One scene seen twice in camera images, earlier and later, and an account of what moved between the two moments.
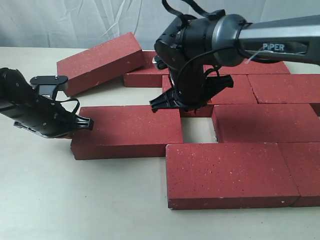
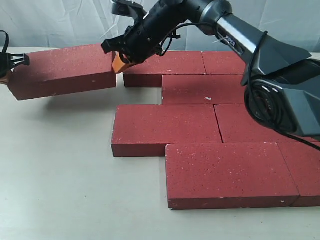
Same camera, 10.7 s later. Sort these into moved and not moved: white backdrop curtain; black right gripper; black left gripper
Moved: black right gripper; black left gripper
Not moved: white backdrop curtain
